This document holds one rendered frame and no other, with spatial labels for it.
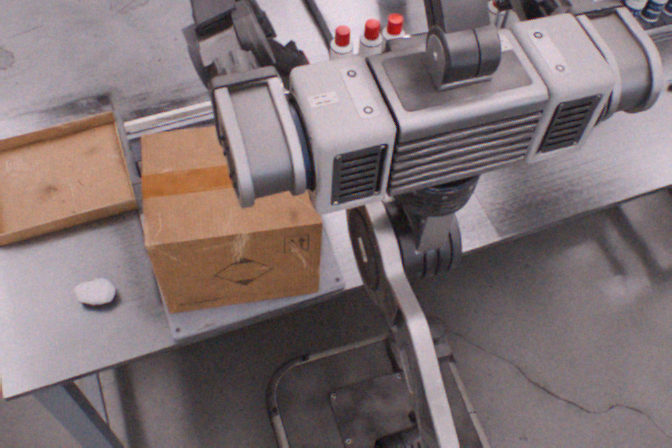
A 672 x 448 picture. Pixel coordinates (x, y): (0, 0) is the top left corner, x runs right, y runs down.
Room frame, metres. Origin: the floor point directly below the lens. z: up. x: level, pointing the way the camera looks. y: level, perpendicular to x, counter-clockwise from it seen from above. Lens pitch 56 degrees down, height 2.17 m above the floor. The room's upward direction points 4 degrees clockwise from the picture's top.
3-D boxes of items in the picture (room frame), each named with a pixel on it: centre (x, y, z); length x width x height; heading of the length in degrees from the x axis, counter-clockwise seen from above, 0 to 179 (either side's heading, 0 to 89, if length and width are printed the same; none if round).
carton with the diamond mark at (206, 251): (0.73, 0.19, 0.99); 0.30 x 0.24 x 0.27; 104
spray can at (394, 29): (1.20, -0.10, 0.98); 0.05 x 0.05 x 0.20
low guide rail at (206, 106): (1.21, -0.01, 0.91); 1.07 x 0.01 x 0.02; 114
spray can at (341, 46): (1.16, 0.01, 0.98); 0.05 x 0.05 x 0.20
